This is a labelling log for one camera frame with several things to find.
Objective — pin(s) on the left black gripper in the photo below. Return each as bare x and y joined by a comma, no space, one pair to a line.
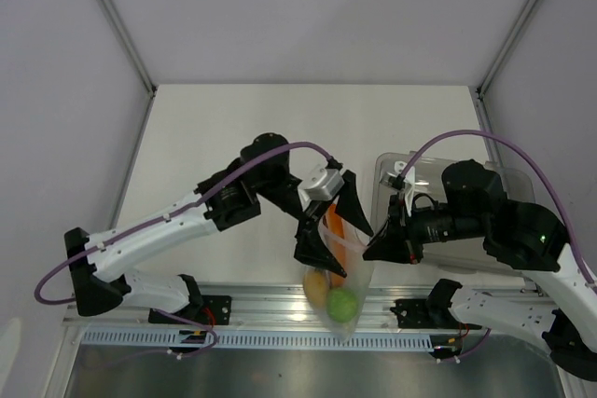
312,248

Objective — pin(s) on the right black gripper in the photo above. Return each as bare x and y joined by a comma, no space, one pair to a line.
400,242

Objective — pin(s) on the red meat slice toy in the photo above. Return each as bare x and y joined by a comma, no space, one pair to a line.
335,226

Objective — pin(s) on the yellow lemon toy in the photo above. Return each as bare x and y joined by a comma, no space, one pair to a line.
315,287

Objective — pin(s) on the clear pink zip bag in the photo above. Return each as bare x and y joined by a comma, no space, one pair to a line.
359,275

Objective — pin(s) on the green round fruit toy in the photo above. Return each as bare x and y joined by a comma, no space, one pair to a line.
341,305

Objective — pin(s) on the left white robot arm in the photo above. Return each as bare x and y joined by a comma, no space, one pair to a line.
104,274

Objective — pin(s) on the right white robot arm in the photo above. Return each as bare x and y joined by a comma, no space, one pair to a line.
525,236

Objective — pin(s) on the clear plastic food container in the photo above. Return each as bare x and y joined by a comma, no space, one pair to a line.
462,183

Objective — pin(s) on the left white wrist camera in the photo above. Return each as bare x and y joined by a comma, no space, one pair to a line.
322,184

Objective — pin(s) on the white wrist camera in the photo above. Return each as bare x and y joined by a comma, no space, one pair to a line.
407,184
322,184

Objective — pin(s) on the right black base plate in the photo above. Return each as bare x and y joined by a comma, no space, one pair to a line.
418,313

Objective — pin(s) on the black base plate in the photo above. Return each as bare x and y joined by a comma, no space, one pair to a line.
418,313
215,311

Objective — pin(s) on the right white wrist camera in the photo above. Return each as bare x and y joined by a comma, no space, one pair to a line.
407,184

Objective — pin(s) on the aluminium mounting rail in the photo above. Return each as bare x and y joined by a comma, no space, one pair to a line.
266,308

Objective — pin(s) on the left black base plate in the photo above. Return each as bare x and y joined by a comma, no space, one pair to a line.
215,311

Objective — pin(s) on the right aluminium frame post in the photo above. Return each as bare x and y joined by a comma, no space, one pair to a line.
514,34

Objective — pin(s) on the aluminium frame post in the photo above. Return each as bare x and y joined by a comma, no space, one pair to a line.
125,41
514,34

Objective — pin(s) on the white slotted cable duct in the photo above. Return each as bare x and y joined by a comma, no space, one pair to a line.
284,340

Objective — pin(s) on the left aluminium frame post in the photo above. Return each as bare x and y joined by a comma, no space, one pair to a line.
125,41

